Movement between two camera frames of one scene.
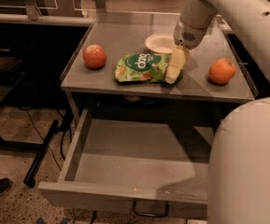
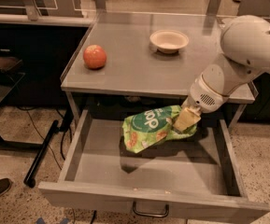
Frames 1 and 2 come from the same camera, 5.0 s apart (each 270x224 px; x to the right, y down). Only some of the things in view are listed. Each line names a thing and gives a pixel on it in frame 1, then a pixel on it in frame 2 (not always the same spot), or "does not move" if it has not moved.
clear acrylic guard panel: (85, 2) does not move
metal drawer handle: (151, 214) does not move
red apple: (94, 57) does not move
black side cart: (3, 71) does not move
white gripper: (185, 35) to (202, 96)
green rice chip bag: (145, 67) to (146, 128)
